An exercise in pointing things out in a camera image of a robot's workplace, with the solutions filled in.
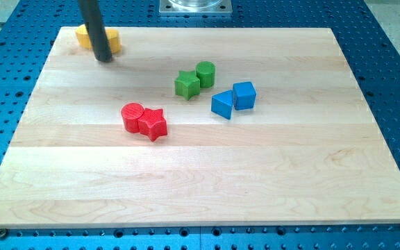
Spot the blue triangle block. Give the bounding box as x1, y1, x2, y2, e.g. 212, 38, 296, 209
210, 90, 233, 119

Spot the green star block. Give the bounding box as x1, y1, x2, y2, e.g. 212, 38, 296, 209
174, 71, 200, 101

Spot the red star block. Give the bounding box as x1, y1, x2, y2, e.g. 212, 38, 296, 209
137, 108, 167, 142

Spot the blue cube block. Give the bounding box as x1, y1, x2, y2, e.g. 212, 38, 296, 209
233, 82, 257, 110

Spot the green cylinder block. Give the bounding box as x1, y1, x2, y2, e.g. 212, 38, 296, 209
196, 61, 216, 88

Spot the red cylinder block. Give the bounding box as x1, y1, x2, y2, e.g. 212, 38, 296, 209
121, 103, 144, 133

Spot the light wooden board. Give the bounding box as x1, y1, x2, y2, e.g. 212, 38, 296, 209
0, 26, 400, 228

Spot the yellow cylinder block right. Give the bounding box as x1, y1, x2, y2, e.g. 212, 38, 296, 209
106, 28, 122, 53

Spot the yellow block left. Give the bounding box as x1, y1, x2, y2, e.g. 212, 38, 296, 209
75, 24, 92, 49

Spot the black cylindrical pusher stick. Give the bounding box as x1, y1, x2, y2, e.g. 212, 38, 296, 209
78, 0, 113, 63

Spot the blue perforated metal table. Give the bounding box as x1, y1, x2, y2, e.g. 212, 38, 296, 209
0, 1, 400, 249

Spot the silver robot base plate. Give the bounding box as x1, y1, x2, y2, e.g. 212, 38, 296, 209
159, 0, 233, 15

